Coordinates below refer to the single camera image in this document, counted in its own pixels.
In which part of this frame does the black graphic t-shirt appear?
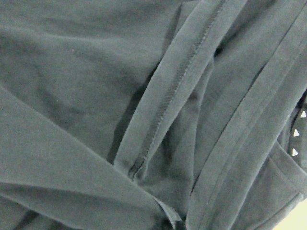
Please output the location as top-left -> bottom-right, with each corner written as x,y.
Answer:
0,0 -> 307,230

